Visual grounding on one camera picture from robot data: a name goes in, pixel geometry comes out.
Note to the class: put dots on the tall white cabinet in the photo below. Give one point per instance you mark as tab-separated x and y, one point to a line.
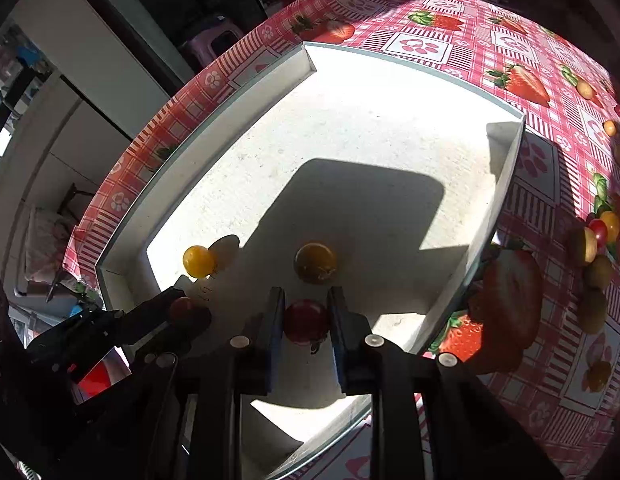
79	50

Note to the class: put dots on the small orange cherry tomato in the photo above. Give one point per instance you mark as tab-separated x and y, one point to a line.
610	127

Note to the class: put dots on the dark yellow cherry tomato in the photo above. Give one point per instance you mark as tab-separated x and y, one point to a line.
316	262

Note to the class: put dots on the metal frame chair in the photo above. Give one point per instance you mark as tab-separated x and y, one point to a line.
72	200

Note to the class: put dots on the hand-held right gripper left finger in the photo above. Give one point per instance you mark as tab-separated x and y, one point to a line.
274	340

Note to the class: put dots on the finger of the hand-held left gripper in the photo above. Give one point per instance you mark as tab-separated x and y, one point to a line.
192	327
144	312

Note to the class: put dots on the white shallow tray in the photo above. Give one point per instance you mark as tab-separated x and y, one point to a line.
365	135

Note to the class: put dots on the floral cloth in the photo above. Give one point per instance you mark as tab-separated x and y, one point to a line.
44	250

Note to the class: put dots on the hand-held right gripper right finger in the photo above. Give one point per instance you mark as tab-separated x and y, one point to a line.
340	340

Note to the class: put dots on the low white cabinet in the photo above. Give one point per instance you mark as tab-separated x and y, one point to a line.
49	150

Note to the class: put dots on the pink plastic stool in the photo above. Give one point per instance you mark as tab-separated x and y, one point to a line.
214	40

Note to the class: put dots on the red checked strawberry tablecloth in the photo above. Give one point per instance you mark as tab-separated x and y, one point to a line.
490	45

